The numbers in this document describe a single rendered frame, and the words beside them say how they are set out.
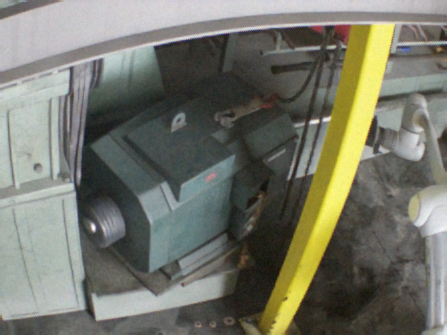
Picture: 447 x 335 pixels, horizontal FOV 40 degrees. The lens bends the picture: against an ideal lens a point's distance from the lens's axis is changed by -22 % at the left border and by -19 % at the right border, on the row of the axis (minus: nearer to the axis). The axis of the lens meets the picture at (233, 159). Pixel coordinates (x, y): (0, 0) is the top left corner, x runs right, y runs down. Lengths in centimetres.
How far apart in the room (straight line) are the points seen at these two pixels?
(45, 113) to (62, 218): 49
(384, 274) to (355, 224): 39
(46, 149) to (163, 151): 48
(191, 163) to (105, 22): 105
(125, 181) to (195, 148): 28
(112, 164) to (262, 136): 58
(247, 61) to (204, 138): 93
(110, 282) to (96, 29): 149
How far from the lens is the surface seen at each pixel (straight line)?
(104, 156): 251
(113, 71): 291
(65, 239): 262
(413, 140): 280
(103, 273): 285
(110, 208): 253
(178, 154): 249
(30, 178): 240
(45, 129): 226
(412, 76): 378
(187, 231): 263
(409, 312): 337
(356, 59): 199
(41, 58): 154
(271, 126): 273
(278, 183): 293
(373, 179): 391
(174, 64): 334
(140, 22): 158
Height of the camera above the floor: 260
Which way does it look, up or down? 43 degrees down
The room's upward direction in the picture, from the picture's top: 12 degrees clockwise
